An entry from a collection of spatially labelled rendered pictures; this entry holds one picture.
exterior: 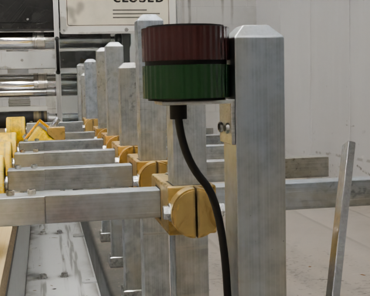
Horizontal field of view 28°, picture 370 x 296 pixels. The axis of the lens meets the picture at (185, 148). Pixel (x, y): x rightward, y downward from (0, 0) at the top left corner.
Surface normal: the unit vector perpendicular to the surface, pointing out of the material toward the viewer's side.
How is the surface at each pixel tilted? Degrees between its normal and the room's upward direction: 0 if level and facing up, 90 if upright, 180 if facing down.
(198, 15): 90
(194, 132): 90
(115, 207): 90
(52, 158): 90
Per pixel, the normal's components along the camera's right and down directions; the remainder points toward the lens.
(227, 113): -0.98, 0.04
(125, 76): 0.19, 0.08
